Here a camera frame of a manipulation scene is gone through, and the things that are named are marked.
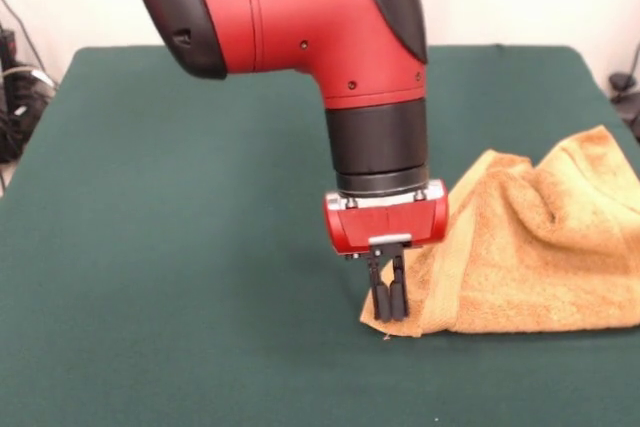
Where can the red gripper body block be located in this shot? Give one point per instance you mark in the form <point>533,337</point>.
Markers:
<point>385,224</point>

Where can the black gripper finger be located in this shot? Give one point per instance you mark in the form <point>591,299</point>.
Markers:
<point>380,297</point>
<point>399,297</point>

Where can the orange terry towel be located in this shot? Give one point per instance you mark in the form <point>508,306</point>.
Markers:
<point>525,257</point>

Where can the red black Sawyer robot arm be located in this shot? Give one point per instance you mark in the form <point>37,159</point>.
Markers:
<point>300,22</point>

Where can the dark green table cloth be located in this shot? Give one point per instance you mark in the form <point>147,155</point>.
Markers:
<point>175,222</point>

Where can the black plug adapter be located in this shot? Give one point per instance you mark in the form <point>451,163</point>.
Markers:
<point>622,92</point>

